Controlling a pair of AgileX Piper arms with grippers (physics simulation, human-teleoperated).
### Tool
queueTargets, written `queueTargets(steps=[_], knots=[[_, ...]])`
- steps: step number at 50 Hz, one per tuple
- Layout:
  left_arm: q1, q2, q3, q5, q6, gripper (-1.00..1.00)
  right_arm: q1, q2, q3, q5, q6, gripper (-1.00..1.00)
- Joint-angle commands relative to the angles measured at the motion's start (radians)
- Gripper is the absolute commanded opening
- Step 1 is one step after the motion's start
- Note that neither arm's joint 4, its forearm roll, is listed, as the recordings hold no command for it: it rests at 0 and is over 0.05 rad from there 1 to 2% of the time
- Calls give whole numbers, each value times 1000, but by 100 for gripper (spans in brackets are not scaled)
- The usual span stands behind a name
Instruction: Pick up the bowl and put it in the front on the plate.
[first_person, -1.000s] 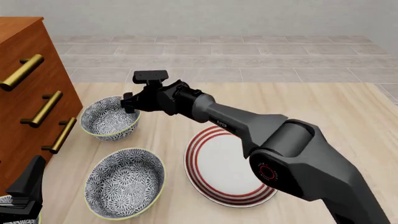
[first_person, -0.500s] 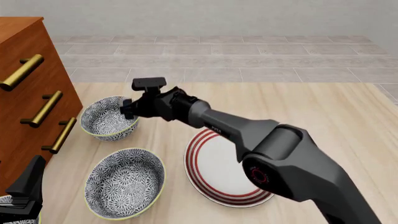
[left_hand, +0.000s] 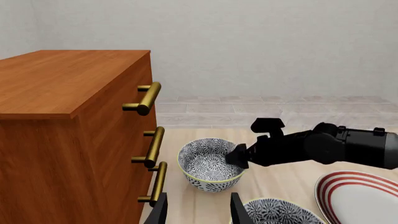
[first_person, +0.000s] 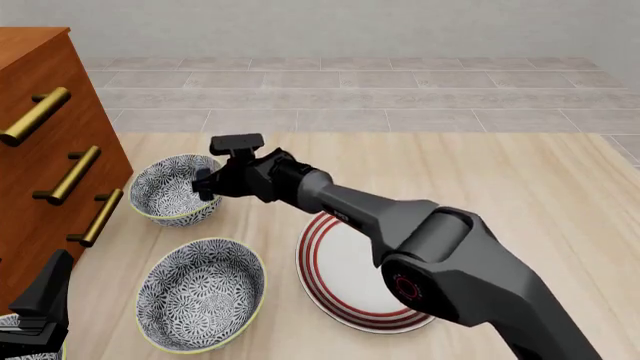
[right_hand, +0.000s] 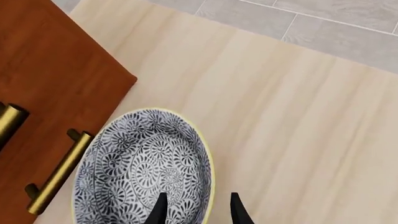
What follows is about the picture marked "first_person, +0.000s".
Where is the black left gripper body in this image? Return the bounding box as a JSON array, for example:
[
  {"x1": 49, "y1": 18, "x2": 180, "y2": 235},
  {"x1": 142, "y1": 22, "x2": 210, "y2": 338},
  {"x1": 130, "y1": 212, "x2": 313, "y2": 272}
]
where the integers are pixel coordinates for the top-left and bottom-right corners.
[{"x1": 0, "y1": 309, "x2": 70, "y2": 348}]

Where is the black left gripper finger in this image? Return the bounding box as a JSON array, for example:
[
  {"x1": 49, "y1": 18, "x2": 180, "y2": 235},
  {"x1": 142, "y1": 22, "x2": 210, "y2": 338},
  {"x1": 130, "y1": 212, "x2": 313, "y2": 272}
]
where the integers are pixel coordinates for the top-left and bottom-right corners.
[{"x1": 8, "y1": 248, "x2": 76, "y2": 316}]

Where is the long brass drawer handle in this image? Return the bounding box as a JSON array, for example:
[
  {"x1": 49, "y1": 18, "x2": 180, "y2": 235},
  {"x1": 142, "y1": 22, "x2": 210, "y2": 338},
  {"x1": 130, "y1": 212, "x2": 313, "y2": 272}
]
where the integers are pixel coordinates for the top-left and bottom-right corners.
[{"x1": 0, "y1": 86, "x2": 72, "y2": 148}]

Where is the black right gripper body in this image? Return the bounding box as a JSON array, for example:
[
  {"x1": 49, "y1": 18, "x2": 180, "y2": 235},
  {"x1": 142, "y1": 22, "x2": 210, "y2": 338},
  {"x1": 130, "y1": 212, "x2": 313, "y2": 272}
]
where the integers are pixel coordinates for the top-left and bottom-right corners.
[{"x1": 214, "y1": 155, "x2": 261, "y2": 199}]

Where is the wooden cabinet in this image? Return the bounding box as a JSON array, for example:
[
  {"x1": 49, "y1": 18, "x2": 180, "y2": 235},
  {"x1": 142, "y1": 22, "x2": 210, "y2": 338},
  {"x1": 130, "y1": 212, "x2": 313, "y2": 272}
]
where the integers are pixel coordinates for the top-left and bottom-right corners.
[{"x1": 0, "y1": 26, "x2": 135, "y2": 317}]

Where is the patterned black and white bowl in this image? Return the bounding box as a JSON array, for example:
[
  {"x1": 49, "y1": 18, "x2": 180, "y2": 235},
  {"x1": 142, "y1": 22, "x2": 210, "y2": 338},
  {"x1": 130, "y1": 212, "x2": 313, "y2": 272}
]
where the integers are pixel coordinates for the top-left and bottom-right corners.
[
  {"x1": 0, "y1": 313, "x2": 68, "y2": 360},
  {"x1": 135, "y1": 237, "x2": 268, "y2": 356},
  {"x1": 128, "y1": 153, "x2": 225, "y2": 228}
]

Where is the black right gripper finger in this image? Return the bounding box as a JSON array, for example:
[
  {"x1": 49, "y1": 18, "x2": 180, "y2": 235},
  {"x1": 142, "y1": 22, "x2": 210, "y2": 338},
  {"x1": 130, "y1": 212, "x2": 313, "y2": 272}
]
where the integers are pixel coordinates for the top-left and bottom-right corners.
[{"x1": 191, "y1": 170, "x2": 222, "y2": 202}]

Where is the white plate with red rings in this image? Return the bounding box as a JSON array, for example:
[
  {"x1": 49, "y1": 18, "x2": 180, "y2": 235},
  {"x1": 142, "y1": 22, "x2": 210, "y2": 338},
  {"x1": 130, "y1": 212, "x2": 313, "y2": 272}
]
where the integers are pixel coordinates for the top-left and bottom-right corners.
[{"x1": 294, "y1": 211, "x2": 437, "y2": 335}]

